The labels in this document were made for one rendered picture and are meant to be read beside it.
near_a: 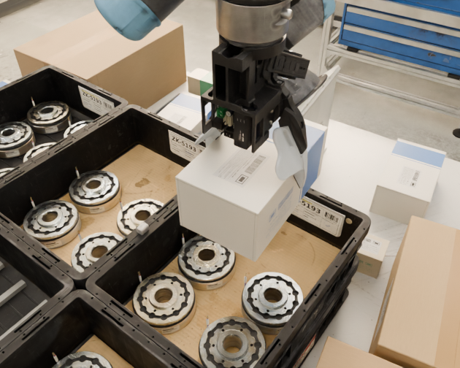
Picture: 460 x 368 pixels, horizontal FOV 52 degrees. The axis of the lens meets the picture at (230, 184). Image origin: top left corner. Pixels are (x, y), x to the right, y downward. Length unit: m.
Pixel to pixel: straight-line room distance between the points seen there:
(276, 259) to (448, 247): 0.31
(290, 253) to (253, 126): 0.44
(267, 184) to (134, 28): 0.24
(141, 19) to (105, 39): 0.93
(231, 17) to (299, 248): 0.54
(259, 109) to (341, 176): 0.78
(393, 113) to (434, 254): 1.99
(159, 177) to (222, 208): 0.49
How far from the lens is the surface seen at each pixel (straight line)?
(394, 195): 1.14
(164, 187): 1.03
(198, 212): 0.61
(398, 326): 0.82
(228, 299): 0.83
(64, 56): 1.42
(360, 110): 2.83
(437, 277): 0.90
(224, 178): 0.59
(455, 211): 1.27
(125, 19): 0.56
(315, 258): 0.90
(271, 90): 0.54
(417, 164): 1.22
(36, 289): 0.91
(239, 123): 0.52
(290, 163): 0.57
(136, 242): 0.80
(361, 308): 1.01
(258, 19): 0.47
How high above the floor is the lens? 1.53
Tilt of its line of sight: 43 degrees down
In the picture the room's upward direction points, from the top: straight up
